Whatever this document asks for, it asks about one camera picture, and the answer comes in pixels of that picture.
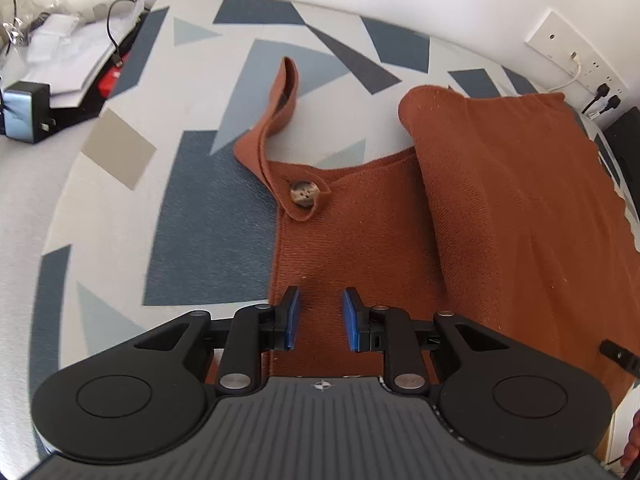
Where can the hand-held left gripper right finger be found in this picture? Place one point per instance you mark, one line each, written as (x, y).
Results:
(351, 320)

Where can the rust brown knit sweater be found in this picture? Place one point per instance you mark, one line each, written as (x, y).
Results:
(450, 210)

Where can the white papers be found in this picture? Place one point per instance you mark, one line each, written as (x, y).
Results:
(75, 60)

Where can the black printer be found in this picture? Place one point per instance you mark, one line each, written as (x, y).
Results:
(625, 145)

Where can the clear plastic wrap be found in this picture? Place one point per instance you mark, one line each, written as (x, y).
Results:
(17, 30)

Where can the grey power adapter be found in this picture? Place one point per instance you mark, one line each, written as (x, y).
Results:
(22, 110)

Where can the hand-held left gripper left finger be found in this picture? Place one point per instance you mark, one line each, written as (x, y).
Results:
(292, 320)

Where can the red flat item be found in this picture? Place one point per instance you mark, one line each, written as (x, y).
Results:
(112, 77)

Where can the geometric patterned cloth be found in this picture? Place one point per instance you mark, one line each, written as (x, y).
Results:
(150, 210)

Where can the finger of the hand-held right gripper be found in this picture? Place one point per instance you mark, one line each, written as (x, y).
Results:
(620, 355)

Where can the person's right hand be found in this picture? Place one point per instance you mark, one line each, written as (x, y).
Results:
(634, 435)

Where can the white wall socket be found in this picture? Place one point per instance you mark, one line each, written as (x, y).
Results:
(555, 40)

